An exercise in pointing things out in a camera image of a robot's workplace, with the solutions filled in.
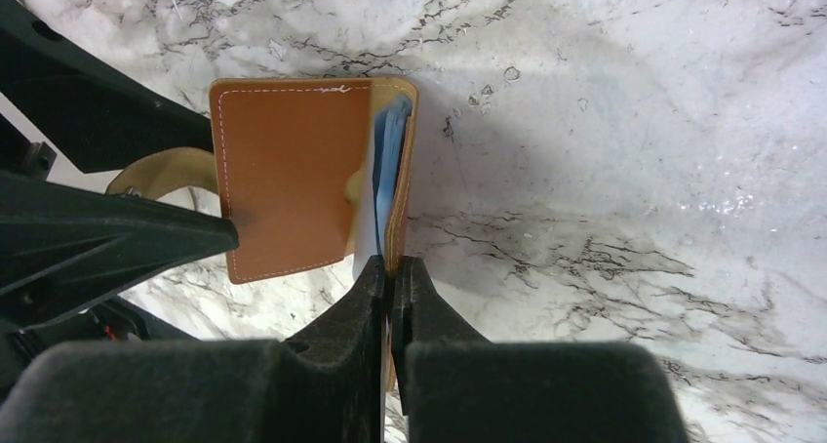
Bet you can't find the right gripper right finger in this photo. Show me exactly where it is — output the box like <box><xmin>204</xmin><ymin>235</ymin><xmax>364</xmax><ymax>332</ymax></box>
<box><xmin>390</xmin><ymin>257</ymin><xmax>689</xmax><ymax>442</ymax></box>

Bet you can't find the brown leather card holder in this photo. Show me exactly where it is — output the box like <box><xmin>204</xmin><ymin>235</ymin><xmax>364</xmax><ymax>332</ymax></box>
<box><xmin>107</xmin><ymin>77</ymin><xmax>419</xmax><ymax>284</ymax></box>

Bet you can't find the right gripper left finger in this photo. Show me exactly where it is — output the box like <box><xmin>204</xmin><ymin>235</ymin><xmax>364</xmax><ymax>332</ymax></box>
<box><xmin>1</xmin><ymin>256</ymin><xmax>385</xmax><ymax>442</ymax></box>

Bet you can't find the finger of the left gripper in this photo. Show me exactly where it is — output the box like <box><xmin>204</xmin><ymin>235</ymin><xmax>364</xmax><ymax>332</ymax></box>
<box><xmin>1</xmin><ymin>0</ymin><xmax>213</xmax><ymax>173</ymax></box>

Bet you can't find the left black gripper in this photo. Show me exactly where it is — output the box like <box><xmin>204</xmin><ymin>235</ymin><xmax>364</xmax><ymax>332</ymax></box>
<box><xmin>1</xmin><ymin>117</ymin><xmax>239</xmax><ymax>401</ymax></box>

